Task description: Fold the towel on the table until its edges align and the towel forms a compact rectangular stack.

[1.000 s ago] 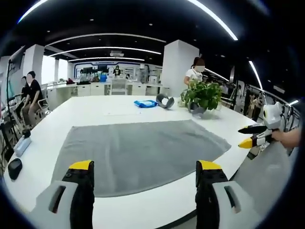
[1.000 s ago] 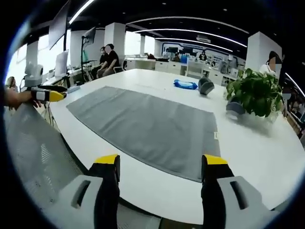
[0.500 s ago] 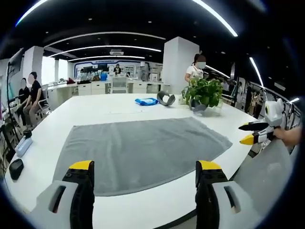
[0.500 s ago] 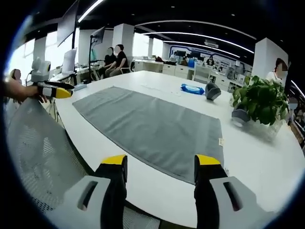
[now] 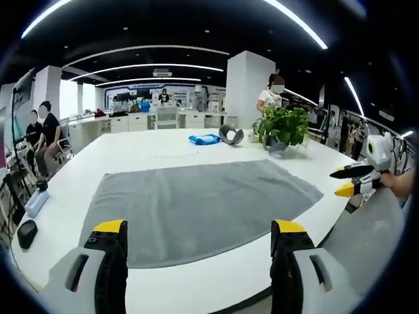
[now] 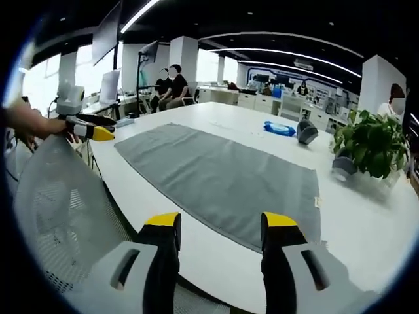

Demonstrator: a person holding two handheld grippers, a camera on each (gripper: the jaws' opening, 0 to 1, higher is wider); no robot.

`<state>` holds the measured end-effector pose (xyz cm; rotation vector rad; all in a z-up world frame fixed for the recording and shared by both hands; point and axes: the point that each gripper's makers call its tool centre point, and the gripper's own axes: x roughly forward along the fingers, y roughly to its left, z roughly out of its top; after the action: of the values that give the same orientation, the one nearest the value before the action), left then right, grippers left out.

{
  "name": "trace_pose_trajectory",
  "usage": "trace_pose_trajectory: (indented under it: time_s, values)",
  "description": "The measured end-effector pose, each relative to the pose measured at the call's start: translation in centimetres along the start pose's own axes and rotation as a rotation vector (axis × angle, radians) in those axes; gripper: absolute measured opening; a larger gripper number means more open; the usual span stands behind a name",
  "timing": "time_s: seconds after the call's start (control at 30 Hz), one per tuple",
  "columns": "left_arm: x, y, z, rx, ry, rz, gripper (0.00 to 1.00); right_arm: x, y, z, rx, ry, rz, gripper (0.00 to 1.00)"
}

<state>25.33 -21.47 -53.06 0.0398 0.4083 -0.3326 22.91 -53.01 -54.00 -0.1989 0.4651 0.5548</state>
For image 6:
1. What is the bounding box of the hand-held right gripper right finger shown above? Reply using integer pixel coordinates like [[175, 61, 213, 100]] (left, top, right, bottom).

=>
[[261, 211, 382, 314]]

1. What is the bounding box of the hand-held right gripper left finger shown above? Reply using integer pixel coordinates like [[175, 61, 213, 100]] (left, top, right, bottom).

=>
[[65, 211, 183, 314]]

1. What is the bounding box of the grey towel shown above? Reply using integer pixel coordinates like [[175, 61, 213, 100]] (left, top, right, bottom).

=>
[[113, 122, 322, 254]]

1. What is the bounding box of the person's left hand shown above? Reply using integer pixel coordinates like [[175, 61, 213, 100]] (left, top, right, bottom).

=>
[[27, 113, 81, 145]]

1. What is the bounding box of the white monitor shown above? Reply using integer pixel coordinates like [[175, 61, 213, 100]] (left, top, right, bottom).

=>
[[99, 69, 122, 105]]

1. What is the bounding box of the white table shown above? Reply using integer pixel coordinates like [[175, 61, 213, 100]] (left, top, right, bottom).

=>
[[88, 101, 419, 314]]

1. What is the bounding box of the large dark display screen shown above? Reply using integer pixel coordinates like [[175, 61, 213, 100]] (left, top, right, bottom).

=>
[[92, 0, 124, 67]]

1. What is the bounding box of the white mesh office chair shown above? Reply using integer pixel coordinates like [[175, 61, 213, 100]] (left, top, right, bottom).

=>
[[12, 133, 140, 294]]

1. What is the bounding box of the black monitor on stand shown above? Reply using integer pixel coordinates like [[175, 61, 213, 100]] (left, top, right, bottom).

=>
[[136, 40, 160, 115]]

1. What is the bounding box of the black office chair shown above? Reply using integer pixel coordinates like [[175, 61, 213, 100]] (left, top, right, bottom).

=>
[[181, 81, 201, 106]]

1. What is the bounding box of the ceiling light strip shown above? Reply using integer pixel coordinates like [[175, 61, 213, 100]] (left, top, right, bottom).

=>
[[119, 0, 162, 34]]

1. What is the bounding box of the blue wipes packet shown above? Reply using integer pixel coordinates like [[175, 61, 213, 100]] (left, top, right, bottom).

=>
[[263, 120, 297, 138]]

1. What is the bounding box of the green potted plant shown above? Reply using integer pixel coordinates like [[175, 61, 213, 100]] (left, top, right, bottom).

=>
[[332, 109, 410, 190]]

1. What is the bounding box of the white cabinet row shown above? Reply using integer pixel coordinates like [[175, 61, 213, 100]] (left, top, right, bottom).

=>
[[198, 85, 283, 114]]

